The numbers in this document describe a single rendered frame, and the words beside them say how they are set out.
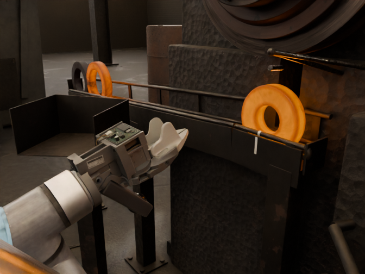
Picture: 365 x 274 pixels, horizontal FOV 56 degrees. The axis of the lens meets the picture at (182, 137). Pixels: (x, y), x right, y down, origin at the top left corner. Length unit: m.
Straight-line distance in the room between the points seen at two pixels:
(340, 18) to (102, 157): 0.45
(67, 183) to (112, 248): 1.11
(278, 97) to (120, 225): 1.18
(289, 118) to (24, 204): 0.53
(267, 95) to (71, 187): 0.47
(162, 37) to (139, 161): 3.04
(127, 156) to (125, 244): 1.12
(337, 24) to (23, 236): 0.59
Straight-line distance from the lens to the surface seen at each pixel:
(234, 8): 0.76
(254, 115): 0.82
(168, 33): 3.54
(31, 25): 3.51
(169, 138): 0.59
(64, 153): 1.01
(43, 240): 0.53
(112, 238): 1.67
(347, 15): 0.66
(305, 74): 0.82
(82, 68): 1.63
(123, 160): 0.53
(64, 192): 0.52
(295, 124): 0.76
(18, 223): 0.52
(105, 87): 1.44
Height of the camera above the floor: 0.96
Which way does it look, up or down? 19 degrees down
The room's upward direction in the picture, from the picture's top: straight up
